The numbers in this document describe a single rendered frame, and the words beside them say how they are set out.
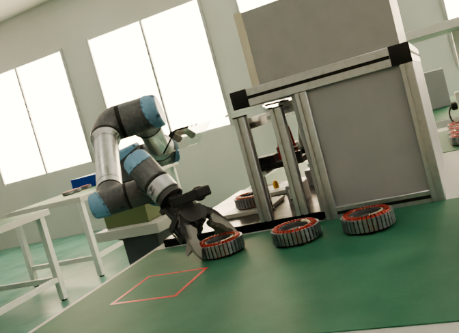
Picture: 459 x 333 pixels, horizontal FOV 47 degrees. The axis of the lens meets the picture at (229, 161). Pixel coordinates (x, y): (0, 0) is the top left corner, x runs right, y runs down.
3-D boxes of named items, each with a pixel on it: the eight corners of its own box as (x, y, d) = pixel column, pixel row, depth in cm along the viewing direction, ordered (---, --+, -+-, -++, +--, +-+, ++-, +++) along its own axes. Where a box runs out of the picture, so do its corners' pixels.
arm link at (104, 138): (81, 109, 178) (83, 202, 140) (113, 99, 178) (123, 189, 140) (93, 136, 185) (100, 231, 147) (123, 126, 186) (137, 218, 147)
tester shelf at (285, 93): (233, 110, 134) (229, 93, 133) (298, 95, 196) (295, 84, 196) (412, 61, 116) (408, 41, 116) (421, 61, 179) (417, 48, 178)
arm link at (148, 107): (143, 149, 226) (110, 99, 173) (176, 138, 226) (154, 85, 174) (150, 175, 222) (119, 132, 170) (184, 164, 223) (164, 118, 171)
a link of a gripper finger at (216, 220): (236, 241, 135) (203, 227, 135) (244, 226, 132) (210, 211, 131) (233, 250, 133) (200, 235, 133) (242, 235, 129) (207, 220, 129)
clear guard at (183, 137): (162, 154, 148) (157, 134, 147) (198, 142, 170) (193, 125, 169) (270, 127, 135) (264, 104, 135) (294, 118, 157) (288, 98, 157)
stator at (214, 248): (190, 261, 126) (186, 245, 126) (223, 244, 133) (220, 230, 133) (221, 261, 118) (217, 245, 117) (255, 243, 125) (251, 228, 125)
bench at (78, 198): (27, 289, 500) (4, 214, 495) (133, 230, 675) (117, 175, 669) (103, 277, 465) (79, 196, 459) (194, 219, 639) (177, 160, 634)
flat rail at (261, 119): (241, 132, 137) (238, 121, 137) (298, 112, 194) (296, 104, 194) (245, 131, 136) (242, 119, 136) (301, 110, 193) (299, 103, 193)
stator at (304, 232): (287, 251, 111) (282, 235, 111) (266, 244, 122) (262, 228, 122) (331, 235, 115) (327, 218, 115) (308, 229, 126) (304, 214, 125)
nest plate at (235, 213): (224, 220, 156) (223, 215, 156) (241, 207, 170) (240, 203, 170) (271, 211, 150) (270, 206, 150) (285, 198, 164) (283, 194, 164)
